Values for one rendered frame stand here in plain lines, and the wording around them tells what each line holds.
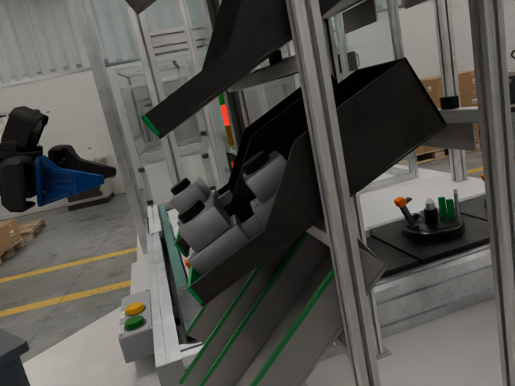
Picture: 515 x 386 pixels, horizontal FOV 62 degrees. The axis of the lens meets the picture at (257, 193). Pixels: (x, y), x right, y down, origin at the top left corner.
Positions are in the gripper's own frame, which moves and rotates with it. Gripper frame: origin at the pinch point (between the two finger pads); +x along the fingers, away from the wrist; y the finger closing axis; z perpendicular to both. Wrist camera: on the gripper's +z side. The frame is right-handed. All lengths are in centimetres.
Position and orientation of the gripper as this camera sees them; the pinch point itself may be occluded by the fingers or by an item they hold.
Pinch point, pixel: (83, 175)
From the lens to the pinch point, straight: 62.2
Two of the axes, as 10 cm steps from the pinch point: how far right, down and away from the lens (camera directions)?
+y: -1.0, -2.0, 9.7
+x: 9.9, 0.2, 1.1
